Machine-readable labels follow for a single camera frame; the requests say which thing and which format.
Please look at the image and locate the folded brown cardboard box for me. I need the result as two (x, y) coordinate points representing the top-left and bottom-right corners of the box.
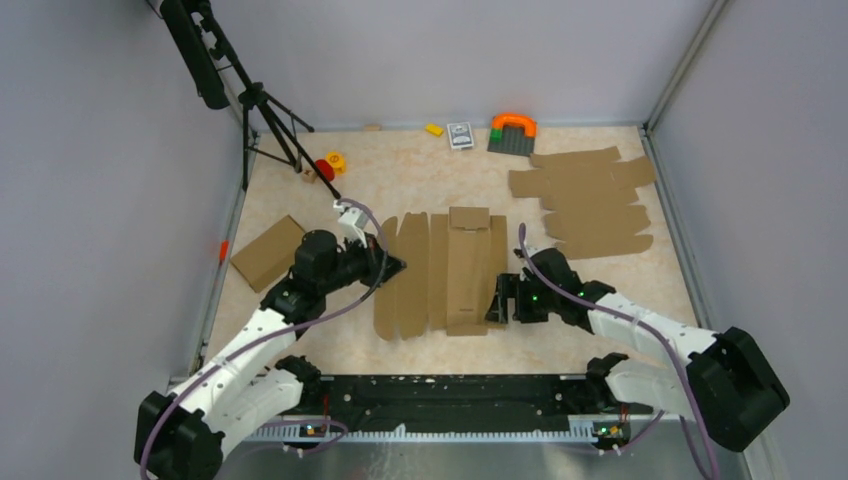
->
(231, 215), (305, 293)

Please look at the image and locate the stack of flat cardboard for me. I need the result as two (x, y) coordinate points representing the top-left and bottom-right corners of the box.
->
(508, 146), (656, 260)

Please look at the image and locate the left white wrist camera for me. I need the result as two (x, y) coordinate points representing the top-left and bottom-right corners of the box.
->
(333, 200), (369, 246)

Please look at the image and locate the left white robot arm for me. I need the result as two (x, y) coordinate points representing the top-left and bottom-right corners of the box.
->
(133, 230), (406, 479)

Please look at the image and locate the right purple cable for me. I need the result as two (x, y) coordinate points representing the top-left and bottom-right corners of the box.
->
(516, 223), (723, 480)

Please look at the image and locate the yellow toy block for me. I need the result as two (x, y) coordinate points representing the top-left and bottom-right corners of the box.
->
(425, 123), (444, 137)

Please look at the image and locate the purple cable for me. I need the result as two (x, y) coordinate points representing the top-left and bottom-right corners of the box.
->
(516, 223), (723, 480)
(139, 197), (392, 480)

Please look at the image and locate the dark grey building plate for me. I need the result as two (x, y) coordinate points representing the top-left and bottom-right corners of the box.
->
(487, 127), (535, 157)

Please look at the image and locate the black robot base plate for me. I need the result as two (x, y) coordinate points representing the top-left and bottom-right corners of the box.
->
(282, 374), (652, 434)

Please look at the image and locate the playing card deck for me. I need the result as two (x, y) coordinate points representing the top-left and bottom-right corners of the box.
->
(446, 122), (475, 151)

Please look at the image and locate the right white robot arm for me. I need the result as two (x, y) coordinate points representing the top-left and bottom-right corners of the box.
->
(486, 248), (790, 452)

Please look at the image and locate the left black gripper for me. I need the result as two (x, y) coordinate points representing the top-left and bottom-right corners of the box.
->
(319, 231), (406, 295)

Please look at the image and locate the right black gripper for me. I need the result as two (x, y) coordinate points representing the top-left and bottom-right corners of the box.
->
(485, 272), (559, 323)

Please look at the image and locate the yellow round disc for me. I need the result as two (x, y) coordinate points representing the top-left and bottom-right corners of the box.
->
(325, 151), (347, 175)

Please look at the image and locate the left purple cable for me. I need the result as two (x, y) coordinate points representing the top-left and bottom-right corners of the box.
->
(139, 197), (392, 480)

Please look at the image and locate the black camera tripod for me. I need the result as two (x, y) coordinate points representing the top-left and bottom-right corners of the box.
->
(155, 0), (342, 201)

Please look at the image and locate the small wooden cube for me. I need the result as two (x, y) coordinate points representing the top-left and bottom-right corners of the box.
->
(301, 170), (317, 184)

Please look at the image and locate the orange U-shaped toy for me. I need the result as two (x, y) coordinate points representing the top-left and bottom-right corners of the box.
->
(491, 112), (538, 138)

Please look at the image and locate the red round disc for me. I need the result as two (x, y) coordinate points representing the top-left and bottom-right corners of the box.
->
(315, 159), (336, 182)

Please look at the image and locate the orange clip on frame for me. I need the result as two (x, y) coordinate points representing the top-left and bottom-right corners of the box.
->
(218, 240), (230, 264)

